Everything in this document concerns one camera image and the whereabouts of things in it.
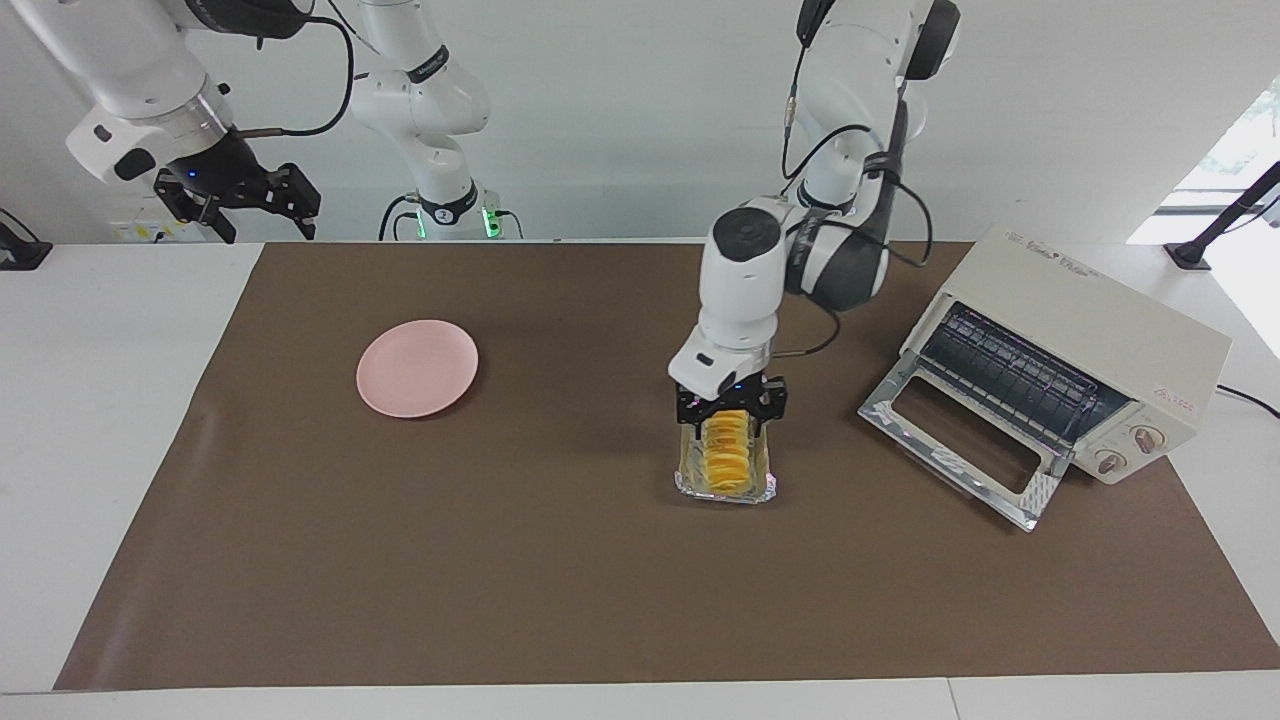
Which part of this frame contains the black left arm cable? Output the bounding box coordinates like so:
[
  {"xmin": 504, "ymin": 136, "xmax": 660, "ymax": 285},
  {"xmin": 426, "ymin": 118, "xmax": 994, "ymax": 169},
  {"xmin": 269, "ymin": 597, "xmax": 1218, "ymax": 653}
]
[{"xmin": 775, "ymin": 25, "xmax": 937, "ymax": 360}]

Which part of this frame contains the black oven power cable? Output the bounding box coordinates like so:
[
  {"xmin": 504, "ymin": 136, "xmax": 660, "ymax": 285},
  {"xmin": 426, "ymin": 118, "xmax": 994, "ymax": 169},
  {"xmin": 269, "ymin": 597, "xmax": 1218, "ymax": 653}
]
[{"xmin": 1215, "ymin": 383, "xmax": 1280, "ymax": 420}]

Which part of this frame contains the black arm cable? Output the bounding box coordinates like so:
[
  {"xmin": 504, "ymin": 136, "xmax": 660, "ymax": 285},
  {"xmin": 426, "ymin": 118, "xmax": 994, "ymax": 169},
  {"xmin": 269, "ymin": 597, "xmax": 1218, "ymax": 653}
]
[
  {"xmin": 775, "ymin": 25, "xmax": 937, "ymax": 360},
  {"xmin": 235, "ymin": 15, "xmax": 358, "ymax": 139}
]

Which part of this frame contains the glass oven door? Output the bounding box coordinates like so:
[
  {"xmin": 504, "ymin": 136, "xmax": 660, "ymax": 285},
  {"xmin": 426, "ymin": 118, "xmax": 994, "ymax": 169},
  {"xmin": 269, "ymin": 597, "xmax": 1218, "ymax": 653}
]
[{"xmin": 858, "ymin": 350, "xmax": 1077, "ymax": 533}]

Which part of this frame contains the pink round plate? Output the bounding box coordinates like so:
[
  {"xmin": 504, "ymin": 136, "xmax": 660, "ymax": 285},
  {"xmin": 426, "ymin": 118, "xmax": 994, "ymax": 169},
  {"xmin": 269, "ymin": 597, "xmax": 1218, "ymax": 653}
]
[{"xmin": 356, "ymin": 320, "xmax": 480, "ymax": 419}]

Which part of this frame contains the cream toaster oven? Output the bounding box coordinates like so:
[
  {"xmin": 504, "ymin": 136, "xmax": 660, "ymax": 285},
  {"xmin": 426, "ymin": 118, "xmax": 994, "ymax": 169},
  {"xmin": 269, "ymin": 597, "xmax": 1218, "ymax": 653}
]
[{"xmin": 900, "ymin": 225, "xmax": 1233, "ymax": 487}]

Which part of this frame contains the black right base cable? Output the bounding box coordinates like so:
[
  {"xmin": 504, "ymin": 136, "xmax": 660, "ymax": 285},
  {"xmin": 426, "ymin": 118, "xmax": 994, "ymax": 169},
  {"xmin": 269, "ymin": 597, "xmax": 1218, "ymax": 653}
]
[{"xmin": 377, "ymin": 193, "xmax": 421, "ymax": 242}]

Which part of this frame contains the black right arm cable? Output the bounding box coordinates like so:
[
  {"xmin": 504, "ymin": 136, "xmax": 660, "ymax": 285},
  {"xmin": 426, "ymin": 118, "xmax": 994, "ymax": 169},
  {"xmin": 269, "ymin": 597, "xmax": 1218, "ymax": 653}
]
[{"xmin": 235, "ymin": 15, "xmax": 358, "ymax": 139}]

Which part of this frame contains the metal oven wire rack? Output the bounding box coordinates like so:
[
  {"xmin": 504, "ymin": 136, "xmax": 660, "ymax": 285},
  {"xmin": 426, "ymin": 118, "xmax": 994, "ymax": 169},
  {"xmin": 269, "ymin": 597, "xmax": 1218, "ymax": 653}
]
[{"xmin": 920, "ymin": 304, "xmax": 1133, "ymax": 447}]

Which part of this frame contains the brown table mat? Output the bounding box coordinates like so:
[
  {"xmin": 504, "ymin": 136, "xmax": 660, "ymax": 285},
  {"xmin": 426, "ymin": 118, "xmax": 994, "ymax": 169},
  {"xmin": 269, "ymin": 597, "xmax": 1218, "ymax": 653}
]
[{"xmin": 52, "ymin": 240, "xmax": 1280, "ymax": 692}]

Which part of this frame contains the white wall socket box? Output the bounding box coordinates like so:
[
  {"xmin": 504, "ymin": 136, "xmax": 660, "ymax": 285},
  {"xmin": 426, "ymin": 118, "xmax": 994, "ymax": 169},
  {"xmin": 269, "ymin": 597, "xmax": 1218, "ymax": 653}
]
[{"xmin": 108, "ymin": 215, "xmax": 213, "ymax": 244}]

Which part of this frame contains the black table clamp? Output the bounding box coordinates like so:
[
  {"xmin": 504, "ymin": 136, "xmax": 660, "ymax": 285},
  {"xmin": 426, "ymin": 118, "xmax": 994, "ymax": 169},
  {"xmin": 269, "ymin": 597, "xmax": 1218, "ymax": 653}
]
[{"xmin": 0, "ymin": 207, "xmax": 53, "ymax": 272}]

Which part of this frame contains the bright window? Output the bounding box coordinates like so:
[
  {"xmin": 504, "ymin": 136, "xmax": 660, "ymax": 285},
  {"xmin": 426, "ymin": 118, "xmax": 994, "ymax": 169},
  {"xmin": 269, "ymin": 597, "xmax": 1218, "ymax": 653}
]
[{"xmin": 1128, "ymin": 85, "xmax": 1280, "ymax": 358}]

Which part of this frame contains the sliced golden bread loaf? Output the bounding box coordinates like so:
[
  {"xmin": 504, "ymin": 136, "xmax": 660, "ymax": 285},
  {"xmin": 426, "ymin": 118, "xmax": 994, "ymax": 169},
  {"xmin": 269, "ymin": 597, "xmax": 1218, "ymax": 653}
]
[{"xmin": 698, "ymin": 407, "xmax": 753, "ymax": 493}]

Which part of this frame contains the aluminium foil tray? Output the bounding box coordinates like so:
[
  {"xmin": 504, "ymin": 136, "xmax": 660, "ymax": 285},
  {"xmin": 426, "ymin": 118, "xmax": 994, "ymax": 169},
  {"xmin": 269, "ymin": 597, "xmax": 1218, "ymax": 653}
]
[{"xmin": 674, "ymin": 420, "xmax": 779, "ymax": 504}]

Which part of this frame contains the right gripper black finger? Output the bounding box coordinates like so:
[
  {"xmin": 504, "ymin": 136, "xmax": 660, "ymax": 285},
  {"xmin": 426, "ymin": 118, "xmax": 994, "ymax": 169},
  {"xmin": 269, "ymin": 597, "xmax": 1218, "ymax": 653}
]
[
  {"xmin": 250, "ymin": 163, "xmax": 321, "ymax": 239},
  {"xmin": 155, "ymin": 168, "xmax": 238, "ymax": 244}
]

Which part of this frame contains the black camera stand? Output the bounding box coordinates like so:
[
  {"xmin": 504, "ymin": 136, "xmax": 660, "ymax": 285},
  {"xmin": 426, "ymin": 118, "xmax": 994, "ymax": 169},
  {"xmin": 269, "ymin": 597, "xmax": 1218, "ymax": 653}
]
[{"xmin": 1164, "ymin": 160, "xmax": 1280, "ymax": 272}]

